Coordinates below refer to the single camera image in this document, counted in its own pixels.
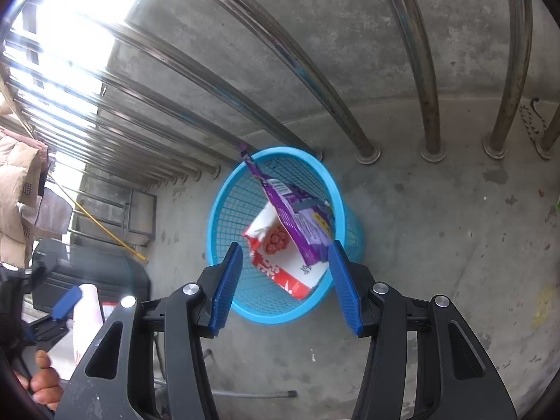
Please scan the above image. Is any black white cord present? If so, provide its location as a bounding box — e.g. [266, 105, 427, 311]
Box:
[520, 98, 547, 145]

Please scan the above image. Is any blue plastic wastebasket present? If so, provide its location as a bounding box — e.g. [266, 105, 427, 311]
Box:
[206, 146, 365, 325]

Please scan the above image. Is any yellow broom stick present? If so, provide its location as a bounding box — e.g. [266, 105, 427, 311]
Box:
[46, 173, 149, 263]

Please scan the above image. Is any metal balcony railing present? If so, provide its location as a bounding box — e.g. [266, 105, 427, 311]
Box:
[0, 0, 560, 184]

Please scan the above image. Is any red white snack packet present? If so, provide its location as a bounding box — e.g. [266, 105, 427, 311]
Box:
[243, 201, 329, 302]

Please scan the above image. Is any grey hanging cloth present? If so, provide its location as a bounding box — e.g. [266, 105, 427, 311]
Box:
[33, 186, 73, 241]

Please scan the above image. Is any beige down jacket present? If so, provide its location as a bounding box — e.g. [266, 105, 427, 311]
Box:
[0, 96, 49, 267]

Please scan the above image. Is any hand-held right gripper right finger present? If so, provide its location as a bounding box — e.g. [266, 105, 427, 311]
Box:
[328, 240, 519, 420]

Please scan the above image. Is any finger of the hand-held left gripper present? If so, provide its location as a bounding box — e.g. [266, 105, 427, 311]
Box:
[26, 288, 83, 353]

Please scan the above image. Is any person's left hand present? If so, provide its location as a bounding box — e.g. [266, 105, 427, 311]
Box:
[13, 350, 66, 412]

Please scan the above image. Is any purple noodle packet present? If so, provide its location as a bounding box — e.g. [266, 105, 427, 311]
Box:
[236, 141, 337, 267]

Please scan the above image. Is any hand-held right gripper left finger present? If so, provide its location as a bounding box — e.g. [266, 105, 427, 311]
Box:
[57, 242, 244, 420]

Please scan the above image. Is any metal table leg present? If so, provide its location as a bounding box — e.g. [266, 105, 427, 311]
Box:
[205, 387, 298, 400]

